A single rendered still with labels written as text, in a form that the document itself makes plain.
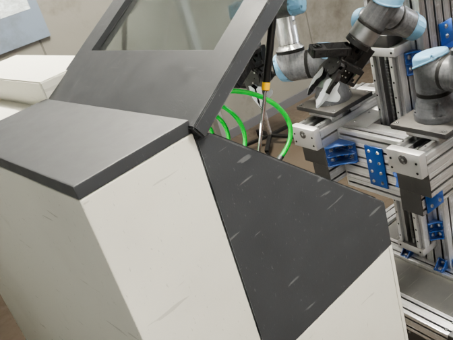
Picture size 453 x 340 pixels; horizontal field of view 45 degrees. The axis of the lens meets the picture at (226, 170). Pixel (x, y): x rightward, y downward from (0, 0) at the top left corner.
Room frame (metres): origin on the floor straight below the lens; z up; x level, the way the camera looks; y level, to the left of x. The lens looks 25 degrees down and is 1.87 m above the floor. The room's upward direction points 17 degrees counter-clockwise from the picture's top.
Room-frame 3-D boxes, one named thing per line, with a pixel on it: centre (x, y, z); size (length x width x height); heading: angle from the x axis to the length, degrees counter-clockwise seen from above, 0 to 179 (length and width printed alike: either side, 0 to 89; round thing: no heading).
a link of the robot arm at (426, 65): (1.69, -0.75, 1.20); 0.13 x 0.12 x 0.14; 24
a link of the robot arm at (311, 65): (2.13, -0.50, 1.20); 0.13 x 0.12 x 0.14; 62
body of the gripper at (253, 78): (1.83, -0.20, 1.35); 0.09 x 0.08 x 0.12; 126
